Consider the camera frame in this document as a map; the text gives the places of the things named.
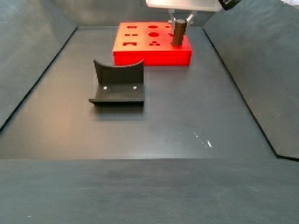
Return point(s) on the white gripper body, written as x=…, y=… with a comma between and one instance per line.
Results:
x=190, y=5

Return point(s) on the red shape sorter block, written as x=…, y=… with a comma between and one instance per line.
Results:
x=147, y=41

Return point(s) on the black curved holder stand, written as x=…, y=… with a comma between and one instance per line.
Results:
x=121, y=83

